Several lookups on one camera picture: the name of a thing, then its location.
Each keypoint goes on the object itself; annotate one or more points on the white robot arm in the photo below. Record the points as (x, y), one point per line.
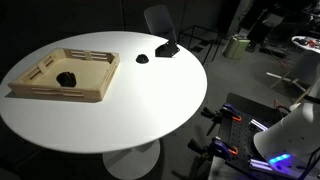
(293, 133)

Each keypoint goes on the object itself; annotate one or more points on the small red item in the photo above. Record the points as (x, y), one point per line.
(312, 43)

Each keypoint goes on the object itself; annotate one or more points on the black metal frame stand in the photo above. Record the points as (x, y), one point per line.
(213, 46)

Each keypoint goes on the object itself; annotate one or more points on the white wooden slat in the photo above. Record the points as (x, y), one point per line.
(283, 78)

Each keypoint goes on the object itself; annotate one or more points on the white round side table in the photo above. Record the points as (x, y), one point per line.
(316, 49)

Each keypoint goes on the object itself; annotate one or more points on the silver aluminium rail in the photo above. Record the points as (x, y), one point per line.
(258, 125)
(260, 163)

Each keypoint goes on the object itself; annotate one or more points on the green canister container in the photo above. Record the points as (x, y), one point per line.
(236, 47)

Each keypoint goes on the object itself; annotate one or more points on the small black item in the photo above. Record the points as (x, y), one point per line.
(300, 41)

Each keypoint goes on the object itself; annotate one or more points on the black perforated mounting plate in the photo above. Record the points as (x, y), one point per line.
(240, 133)

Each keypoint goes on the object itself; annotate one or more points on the grey plastic chair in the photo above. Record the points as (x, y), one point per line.
(160, 20)

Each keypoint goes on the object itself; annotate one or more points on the purple orange spring clamp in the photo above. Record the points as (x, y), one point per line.
(220, 146)
(230, 111)

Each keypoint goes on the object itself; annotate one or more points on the white table pedestal foot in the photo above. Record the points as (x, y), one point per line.
(130, 161)

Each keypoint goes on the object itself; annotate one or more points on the black lumpy object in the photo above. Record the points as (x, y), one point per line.
(66, 79)

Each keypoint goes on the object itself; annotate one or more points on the small black dome object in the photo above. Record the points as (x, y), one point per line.
(142, 59)

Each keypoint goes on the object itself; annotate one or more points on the light wooden slotted tray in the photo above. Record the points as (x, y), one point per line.
(90, 71)

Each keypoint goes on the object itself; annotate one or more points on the black angled bracket stand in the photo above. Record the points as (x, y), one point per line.
(166, 50)

